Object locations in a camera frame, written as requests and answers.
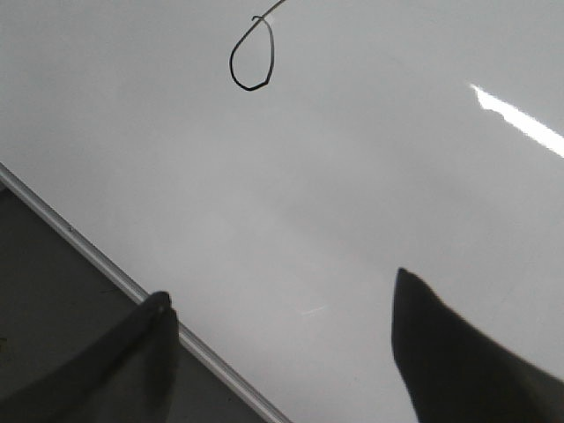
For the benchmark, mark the white glossy whiteboard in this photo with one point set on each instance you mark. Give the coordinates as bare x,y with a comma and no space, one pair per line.
272,165

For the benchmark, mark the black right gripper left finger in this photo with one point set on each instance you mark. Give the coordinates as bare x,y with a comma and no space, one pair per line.
127,375

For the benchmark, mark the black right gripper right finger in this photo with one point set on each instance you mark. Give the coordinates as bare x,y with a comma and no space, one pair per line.
455,373

